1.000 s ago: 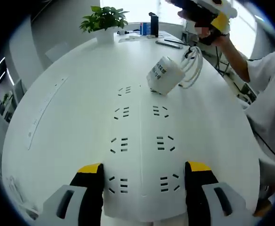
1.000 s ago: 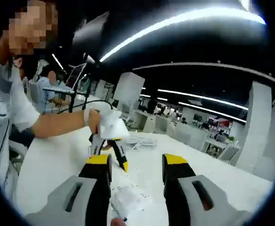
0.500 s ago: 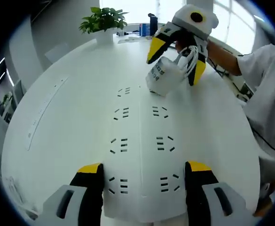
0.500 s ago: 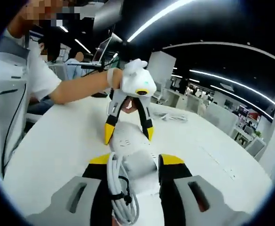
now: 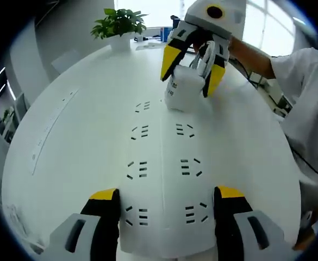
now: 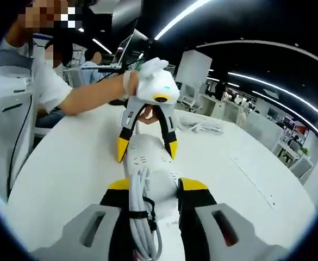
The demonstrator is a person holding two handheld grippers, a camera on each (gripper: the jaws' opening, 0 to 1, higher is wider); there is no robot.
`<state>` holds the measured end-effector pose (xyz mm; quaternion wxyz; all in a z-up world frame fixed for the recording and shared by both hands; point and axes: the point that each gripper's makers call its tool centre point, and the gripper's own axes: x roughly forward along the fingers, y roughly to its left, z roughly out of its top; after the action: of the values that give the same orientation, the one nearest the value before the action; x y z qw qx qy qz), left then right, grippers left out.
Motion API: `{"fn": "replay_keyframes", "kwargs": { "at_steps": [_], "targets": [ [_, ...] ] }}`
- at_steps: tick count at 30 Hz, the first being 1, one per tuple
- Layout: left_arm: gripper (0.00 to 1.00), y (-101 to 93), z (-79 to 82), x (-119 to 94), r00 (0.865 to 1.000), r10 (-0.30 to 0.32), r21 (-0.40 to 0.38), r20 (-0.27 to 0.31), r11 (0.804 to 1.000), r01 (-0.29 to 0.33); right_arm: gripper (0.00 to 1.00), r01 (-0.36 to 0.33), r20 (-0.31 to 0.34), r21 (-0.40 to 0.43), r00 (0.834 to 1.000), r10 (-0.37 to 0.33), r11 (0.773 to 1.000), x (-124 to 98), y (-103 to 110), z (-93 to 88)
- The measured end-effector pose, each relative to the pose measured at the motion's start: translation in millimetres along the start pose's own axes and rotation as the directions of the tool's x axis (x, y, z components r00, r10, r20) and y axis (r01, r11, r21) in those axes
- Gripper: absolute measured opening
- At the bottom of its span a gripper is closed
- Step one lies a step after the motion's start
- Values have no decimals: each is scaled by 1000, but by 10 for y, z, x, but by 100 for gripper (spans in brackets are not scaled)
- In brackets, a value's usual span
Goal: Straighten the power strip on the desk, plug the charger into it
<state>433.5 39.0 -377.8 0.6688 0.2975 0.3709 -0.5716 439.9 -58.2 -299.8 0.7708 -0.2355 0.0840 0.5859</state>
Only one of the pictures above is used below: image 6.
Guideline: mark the person's left hand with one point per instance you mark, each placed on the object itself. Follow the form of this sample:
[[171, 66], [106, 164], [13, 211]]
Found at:
[[133, 84]]

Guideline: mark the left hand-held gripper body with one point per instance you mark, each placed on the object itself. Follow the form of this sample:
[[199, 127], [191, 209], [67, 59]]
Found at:
[[156, 84]]

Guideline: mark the white desk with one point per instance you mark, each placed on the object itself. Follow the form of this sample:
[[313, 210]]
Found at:
[[66, 176]]

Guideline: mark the white power strip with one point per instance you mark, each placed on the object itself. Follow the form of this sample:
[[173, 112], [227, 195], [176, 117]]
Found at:
[[145, 152]]

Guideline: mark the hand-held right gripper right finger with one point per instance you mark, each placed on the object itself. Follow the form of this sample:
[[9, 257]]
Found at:
[[202, 225]]

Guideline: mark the white charger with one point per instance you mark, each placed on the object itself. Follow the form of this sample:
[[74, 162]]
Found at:
[[164, 190]]

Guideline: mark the open laptop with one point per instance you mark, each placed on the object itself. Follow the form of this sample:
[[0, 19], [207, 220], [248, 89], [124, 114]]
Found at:
[[122, 53]]

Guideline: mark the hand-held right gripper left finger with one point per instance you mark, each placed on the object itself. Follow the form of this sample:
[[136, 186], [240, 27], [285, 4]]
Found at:
[[93, 233]]

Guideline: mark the long ceiling light strip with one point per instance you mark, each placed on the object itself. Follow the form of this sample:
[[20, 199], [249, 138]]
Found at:
[[278, 88], [180, 19]]

